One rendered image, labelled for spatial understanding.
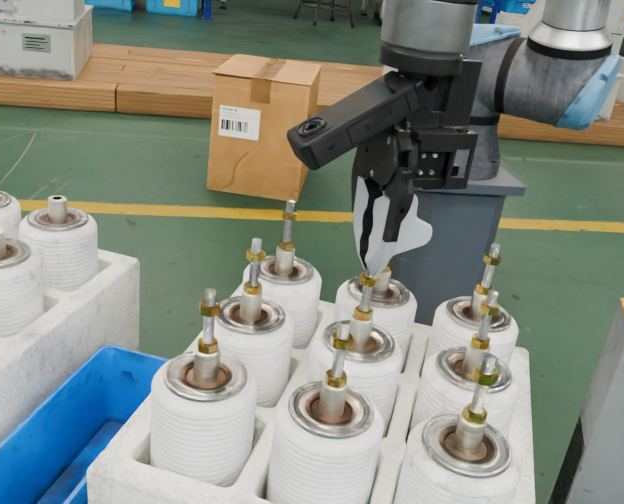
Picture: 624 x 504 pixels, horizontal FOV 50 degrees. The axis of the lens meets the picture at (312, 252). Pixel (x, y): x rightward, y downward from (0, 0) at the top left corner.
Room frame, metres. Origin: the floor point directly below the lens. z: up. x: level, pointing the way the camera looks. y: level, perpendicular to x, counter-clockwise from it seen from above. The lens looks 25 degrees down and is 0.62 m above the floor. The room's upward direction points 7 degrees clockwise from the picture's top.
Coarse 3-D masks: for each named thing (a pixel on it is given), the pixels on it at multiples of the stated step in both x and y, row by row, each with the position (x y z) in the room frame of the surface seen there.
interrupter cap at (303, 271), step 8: (272, 256) 0.76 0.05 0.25; (264, 264) 0.74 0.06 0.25; (272, 264) 0.74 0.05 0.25; (296, 264) 0.75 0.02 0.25; (304, 264) 0.75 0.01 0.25; (264, 272) 0.72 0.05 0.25; (272, 272) 0.72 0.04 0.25; (296, 272) 0.73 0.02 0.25; (304, 272) 0.73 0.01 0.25; (312, 272) 0.73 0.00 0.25; (264, 280) 0.70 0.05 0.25; (272, 280) 0.70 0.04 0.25; (280, 280) 0.70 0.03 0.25; (288, 280) 0.70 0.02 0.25; (296, 280) 0.70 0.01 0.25; (304, 280) 0.71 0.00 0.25
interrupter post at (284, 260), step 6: (276, 252) 0.73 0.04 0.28; (282, 252) 0.72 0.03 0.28; (288, 252) 0.72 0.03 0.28; (294, 252) 0.73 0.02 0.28; (276, 258) 0.73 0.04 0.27; (282, 258) 0.72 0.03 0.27; (288, 258) 0.72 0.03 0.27; (276, 264) 0.73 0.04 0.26; (282, 264) 0.72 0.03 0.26; (288, 264) 0.72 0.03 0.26; (276, 270) 0.73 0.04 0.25; (282, 270) 0.72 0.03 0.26; (288, 270) 0.72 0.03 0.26
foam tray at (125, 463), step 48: (240, 288) 0.80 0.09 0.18; (288, 384) 0.60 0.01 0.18; (528, 384) 0.66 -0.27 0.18; (144, 432) 0.50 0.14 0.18; (528, 432) 0.57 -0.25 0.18; (96, 480) 0.44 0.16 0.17; (144, 480) 0.44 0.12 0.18; (192, 480) 0.45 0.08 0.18; (240, 480) 0.45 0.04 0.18; (384, 480) 0.48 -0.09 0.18; (528, 480) 0.50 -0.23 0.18
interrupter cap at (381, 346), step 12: (336, 324) 0.62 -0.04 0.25; (372, 324) 0.63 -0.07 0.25; (324, 336) 0.59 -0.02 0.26; (372, 336) 0.61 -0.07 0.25; (384, 336) 0.61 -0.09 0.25; (360, 348) 0.58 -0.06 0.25; (372, 348) 0.58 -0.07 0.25; (384, 348) 0.58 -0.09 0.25; (348, 360) 0.56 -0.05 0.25; (360, 360) 0.56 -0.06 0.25; (372, 360) 0.56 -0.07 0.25
